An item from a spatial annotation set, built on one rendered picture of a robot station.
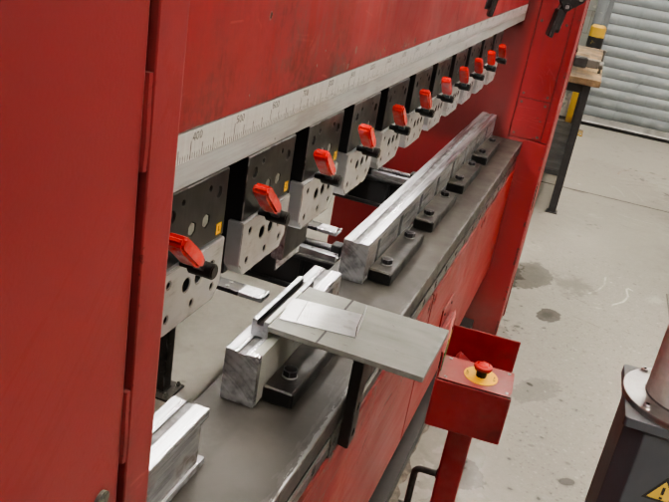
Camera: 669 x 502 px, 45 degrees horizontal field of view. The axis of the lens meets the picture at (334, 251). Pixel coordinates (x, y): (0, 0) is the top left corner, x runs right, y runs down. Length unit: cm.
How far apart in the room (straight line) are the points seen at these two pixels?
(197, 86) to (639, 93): 794
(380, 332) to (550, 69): 215
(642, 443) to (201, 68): 88
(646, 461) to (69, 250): 115
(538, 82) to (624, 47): 525
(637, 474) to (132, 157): 115
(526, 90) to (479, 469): 149
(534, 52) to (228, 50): 255
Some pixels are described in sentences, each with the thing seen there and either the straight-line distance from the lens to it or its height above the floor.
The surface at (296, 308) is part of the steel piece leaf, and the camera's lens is 138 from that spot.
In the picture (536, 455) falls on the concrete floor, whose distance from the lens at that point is 300.
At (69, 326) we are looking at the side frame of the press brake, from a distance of 35.
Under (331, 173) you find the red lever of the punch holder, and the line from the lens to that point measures 120.
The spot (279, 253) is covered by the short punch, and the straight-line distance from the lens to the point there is 131.
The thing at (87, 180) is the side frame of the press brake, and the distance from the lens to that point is 33.
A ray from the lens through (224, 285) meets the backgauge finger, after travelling 142.
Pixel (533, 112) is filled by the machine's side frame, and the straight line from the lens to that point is 339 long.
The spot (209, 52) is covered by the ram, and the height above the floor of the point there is 148.
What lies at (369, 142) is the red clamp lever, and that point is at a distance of 137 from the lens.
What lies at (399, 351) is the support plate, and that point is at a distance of 132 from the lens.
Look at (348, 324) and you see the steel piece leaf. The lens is 136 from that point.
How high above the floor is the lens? 164
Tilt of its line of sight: 23 degrees down
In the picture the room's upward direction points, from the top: 10 degrees clockwise
